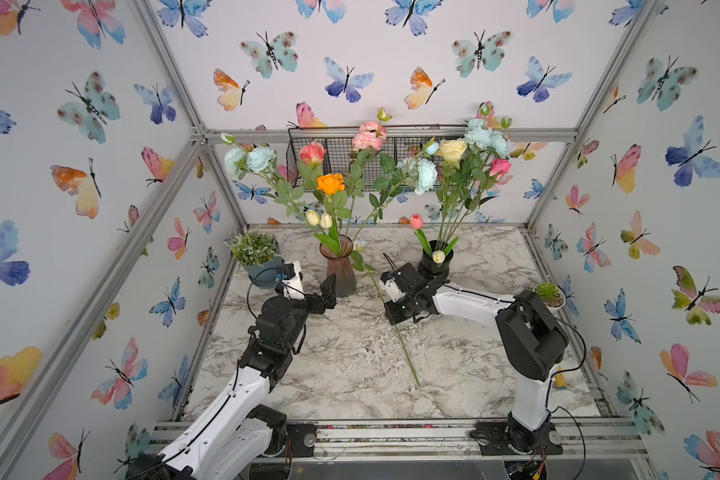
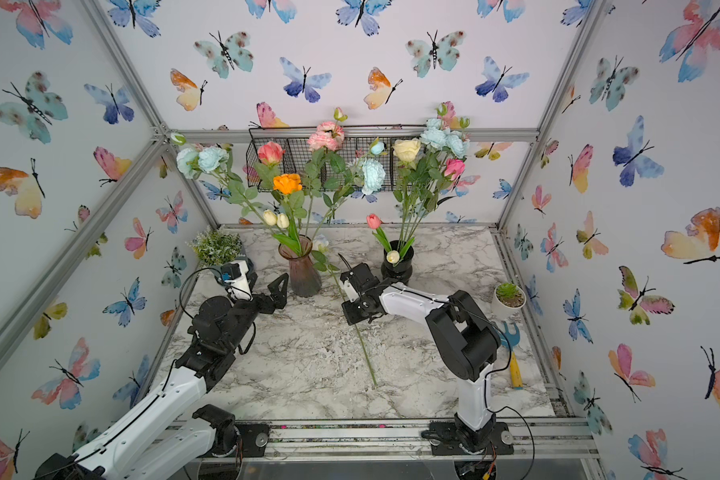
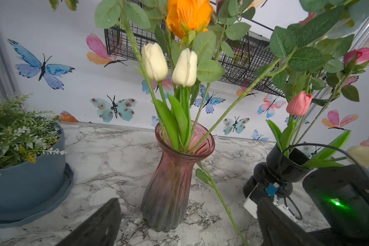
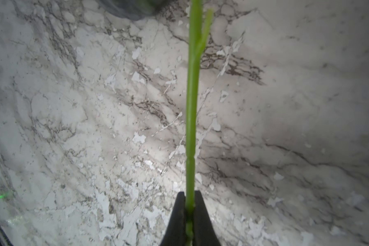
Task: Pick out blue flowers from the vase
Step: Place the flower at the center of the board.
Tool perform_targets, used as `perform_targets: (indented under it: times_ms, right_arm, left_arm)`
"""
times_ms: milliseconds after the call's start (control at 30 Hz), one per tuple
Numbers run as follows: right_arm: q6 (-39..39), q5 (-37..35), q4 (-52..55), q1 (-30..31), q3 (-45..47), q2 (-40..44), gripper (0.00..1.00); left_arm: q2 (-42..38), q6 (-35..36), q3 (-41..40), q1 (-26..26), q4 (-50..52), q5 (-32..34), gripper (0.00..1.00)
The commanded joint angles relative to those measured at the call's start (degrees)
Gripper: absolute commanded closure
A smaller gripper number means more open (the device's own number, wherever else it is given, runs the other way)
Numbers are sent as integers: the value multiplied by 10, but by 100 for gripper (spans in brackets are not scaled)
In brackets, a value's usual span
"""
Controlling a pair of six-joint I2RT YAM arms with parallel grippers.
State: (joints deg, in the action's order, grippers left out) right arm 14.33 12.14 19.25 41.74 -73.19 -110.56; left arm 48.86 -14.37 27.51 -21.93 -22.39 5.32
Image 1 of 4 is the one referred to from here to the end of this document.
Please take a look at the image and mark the light blue flower bunch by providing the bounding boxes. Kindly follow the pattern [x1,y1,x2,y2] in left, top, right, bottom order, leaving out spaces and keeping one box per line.
[464,118,510,158]

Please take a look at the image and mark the pink ribbed glass vase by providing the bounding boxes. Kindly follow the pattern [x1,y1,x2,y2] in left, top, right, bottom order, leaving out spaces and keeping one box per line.
[319,235,357,298]

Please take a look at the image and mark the black wire wall basket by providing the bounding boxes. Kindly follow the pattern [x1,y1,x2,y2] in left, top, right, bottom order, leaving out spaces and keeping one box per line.
[285,125,445,193]

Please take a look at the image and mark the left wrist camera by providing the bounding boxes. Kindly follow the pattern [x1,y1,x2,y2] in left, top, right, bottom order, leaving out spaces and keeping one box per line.
[278,261,305,301]

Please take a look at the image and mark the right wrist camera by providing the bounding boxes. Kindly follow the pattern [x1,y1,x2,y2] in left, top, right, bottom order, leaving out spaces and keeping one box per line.
[383,278,405,302]

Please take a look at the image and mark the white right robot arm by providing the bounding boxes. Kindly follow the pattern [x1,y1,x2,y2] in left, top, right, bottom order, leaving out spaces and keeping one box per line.
[380,263,569,453]

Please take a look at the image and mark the red tulip flower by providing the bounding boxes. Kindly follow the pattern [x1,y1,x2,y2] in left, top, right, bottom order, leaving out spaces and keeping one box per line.
[410,214,424,230]

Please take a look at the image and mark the black ribbed vase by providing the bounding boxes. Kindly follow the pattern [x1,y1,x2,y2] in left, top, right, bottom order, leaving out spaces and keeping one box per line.
[416,250,454,280]

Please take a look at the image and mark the magenta rose flower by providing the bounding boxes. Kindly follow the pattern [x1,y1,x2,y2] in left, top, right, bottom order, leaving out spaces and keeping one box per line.
[489,158,512,181]

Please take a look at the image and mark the blue plant pot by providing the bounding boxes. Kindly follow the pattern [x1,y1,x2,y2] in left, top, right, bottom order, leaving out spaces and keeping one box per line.
[244,256,283,289]

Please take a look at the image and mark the light blue flower stem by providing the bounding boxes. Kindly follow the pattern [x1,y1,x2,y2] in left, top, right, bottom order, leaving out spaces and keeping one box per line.
[221,133,307,223]
[349,140,442,386]

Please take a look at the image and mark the white tulip buds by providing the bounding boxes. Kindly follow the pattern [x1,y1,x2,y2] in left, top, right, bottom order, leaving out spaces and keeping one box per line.
[305,210,333,229]

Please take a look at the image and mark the orange flower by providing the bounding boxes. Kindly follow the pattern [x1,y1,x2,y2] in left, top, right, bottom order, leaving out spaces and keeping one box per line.
[316,174,346,196]

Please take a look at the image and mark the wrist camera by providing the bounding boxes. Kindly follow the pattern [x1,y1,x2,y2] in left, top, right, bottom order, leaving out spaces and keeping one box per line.
[278,261,305,301]
[383,278,405,302]

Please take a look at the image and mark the small white succulent pot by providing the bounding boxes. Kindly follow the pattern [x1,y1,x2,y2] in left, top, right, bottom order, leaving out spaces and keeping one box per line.
[533,282,566,312]

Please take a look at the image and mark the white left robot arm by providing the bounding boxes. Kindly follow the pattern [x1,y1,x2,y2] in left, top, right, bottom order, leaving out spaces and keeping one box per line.
[126,264,337,479]

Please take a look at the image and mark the pink rose flower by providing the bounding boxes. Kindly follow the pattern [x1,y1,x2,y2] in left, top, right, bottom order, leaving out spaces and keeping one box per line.
[299,141,326,166]

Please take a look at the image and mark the green artificial bush plant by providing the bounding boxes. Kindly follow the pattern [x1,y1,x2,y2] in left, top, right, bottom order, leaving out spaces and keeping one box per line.
[224,230,280,266]

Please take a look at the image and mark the yellow rose flower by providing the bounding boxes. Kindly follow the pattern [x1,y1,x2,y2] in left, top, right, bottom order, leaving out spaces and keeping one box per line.
[438,139,468,164]

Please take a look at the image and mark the pink peony flower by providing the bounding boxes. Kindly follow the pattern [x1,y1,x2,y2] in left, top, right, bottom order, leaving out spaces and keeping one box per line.
[352,120,387,152]

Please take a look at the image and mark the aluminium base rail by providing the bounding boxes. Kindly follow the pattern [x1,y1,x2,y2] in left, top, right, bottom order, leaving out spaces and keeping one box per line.
[149,418,649,463]

